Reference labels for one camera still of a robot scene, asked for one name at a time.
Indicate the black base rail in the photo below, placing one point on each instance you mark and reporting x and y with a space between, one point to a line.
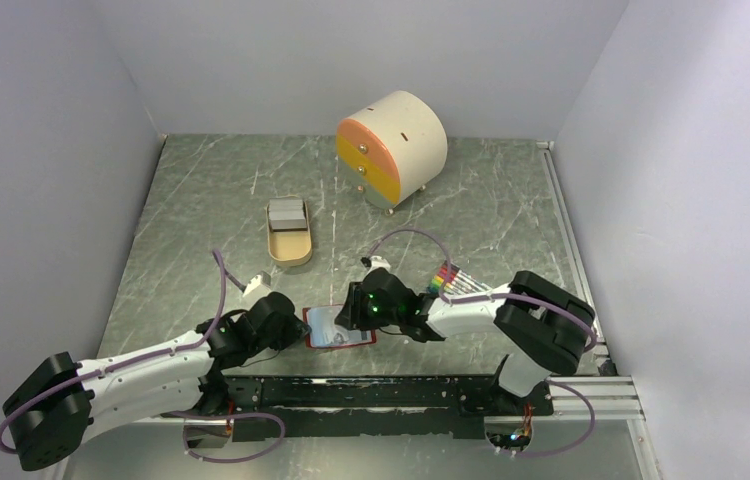
458 406

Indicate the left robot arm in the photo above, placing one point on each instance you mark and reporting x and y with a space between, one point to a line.
64 403

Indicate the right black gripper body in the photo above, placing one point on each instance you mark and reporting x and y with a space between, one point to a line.
364 314

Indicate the red leather card holder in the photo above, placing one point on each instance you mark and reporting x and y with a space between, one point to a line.
338 331

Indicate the cream drawer cabinet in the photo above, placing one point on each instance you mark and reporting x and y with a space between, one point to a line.
392 148

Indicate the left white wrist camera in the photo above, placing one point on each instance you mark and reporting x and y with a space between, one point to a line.
257 287

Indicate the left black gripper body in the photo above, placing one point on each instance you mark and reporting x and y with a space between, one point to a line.
289 333

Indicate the pack of coloured markers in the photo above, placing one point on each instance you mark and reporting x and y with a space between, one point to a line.
455 282

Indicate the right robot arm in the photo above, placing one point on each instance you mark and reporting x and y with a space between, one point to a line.
550 329

